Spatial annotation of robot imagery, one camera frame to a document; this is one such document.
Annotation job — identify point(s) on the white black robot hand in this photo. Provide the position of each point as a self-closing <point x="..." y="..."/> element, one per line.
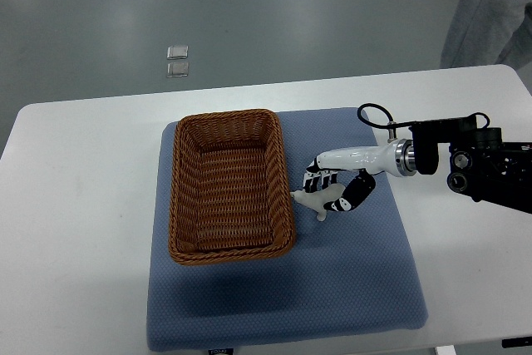
<point x="355" y="168"/>

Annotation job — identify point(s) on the white bear figurine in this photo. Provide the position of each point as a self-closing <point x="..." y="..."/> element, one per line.
<point x="316" y="201"/>

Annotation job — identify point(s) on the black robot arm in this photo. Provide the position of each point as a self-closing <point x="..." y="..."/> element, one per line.
<point x="482" y="166"/>

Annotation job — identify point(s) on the brown wicker basket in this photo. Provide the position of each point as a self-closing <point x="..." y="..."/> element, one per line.
<point x="229" y="198"/>

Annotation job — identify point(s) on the blue fabric mat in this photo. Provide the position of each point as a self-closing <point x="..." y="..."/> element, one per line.
<point x="352" y="273"/>

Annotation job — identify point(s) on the person in grey trousers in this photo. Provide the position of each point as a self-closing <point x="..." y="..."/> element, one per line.
<point x="489" y="32"/>

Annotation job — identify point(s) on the lower floor socket plate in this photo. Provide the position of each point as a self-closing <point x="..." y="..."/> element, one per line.
<point x="178" y="69"/>

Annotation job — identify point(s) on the floor socket plate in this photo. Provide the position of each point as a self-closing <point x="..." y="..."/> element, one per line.
<point x="176" y="52"/>
<point x="178" y="69"/>

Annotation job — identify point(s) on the upper floor socket plate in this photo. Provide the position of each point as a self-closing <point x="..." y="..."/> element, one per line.
<point x="176" y="52"/>

